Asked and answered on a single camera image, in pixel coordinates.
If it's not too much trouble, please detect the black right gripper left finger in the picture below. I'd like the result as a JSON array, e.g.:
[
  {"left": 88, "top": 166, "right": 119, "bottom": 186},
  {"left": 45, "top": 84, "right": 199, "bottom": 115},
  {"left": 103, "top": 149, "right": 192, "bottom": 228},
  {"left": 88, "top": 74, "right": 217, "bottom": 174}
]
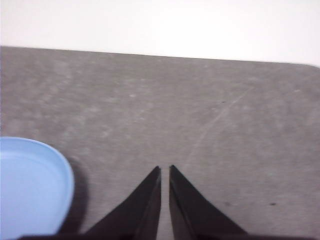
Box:
[{"left": 84, "top": 165, "right": 162, "bottom": 240}]

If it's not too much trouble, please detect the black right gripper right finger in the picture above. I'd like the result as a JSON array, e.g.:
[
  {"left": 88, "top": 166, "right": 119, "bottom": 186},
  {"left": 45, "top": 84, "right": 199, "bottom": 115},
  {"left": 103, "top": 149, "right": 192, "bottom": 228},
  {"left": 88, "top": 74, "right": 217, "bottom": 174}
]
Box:
[{"left": 169, "top": 164, "right": 249, "bottom": 240}]

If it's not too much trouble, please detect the blue plate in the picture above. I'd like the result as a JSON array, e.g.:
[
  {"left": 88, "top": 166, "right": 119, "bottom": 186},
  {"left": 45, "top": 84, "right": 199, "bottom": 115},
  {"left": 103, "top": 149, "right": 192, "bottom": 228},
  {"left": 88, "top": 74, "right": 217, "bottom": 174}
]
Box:
[{"left": 0, "top": 136, "right": 75, "bottom": 238}]

